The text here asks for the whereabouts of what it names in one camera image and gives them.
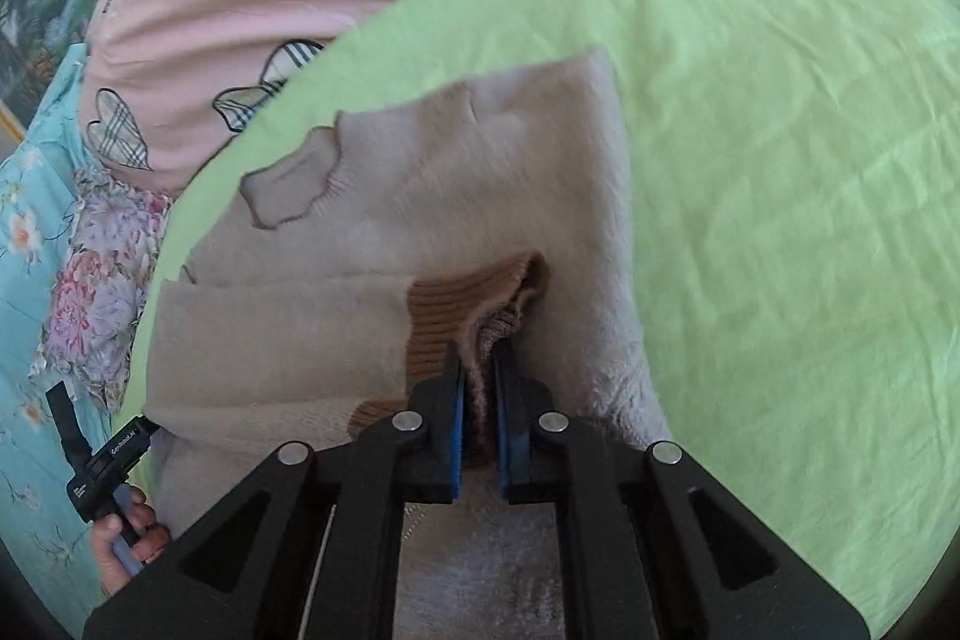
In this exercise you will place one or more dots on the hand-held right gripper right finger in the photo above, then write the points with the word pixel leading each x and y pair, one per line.
pixel 504 437

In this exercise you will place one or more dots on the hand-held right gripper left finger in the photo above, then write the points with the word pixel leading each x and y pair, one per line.
pixel 454 430

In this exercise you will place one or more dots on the beige knit sweater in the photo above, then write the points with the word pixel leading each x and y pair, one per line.
pixel 450 197

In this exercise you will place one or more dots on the person's left hand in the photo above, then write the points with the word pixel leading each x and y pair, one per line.
pixel 112 557

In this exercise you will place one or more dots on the light blue floral sheet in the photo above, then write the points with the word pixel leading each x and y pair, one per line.
pixel 30 347

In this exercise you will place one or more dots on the floral ruffled pillow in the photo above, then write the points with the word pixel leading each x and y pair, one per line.
pixel 97 280

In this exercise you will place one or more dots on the green bed sheet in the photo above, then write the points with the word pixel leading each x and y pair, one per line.
pixel 750 160

